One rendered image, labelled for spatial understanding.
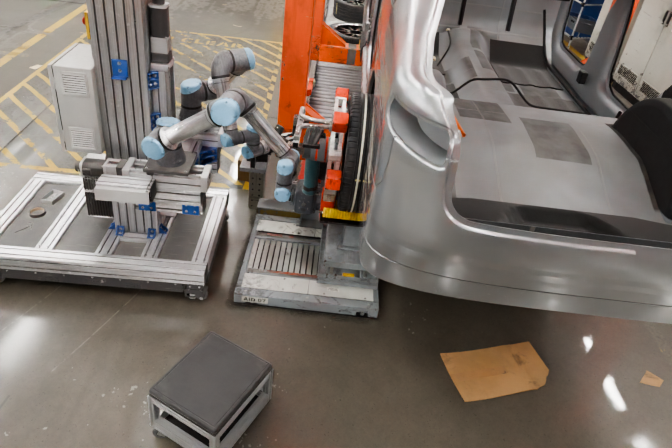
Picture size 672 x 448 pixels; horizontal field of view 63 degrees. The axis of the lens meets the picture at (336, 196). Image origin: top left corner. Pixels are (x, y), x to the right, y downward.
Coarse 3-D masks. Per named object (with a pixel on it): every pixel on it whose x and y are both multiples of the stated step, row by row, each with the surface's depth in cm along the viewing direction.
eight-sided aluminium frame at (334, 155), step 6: (336, 102) 289; (342, 102) 294; (336, 108) 282; (342, 108) 283; (342, 138) 274; (330, 144) 273; (330, 150) 273; (336, 150) 273; (330, 156) 272; (336, 156) 272; (330, 162) 274; (336, 162) 274; (330, 168) 276; (336, 168) 276; (324, 186) 283; (324, 192) 284; (330, 192) 284; (324, 198) 298; (330, 198) 303
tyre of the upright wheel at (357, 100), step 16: (352, 96) 285; (368, 96) 286; (352, 112) 274; (368, 112) 275; (352, 128) 270; (368, 128) 271; (352, 144) 268; (368, 144) 269; (352, 160) 269; (352, 176) 272; (352, 192) 278
